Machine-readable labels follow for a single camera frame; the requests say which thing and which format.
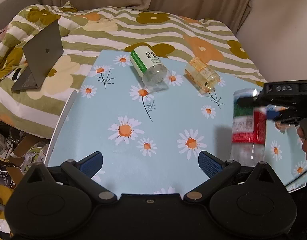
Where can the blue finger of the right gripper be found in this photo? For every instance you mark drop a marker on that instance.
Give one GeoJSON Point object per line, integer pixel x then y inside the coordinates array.
{"type": "Point", "coordinates": [272, 111]}
{"type": "Point", "coordinates": [255, 101]}

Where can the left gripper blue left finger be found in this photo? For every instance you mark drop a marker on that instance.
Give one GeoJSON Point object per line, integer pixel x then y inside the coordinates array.
{"type": "Point", "coordinates": [81, 173]}

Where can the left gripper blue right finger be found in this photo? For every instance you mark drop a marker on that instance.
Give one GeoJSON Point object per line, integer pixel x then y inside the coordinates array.
{"type": "Point", "coordinates": [220, 173]}

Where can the red label clear bottle cup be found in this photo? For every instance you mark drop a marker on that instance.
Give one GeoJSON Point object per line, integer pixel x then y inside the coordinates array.
{"type": "Point", "coordinates": [248, 130]}

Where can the yellow orange bottle cup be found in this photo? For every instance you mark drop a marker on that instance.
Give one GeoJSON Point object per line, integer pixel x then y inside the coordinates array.
{"type": "Point", "coordinates": [202, 75]}

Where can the green label clear bottle cup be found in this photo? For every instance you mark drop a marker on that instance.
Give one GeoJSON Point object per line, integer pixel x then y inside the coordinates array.
{"type": "Point", "coordinates": [150, 68]}

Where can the daisy print blue tablecloth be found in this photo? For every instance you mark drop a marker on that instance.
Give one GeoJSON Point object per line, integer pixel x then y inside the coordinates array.
{"type": "Point", "coordinates": [149, 141]}

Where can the grey laptop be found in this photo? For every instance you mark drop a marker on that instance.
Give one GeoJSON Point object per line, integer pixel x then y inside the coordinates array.
{"type": "Point", "coordinates": [41, 53]}

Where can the striped floral duvet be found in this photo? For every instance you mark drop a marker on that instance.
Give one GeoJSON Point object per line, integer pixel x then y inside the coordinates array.
{"type": "Point", "coordinates": [95, 43]}

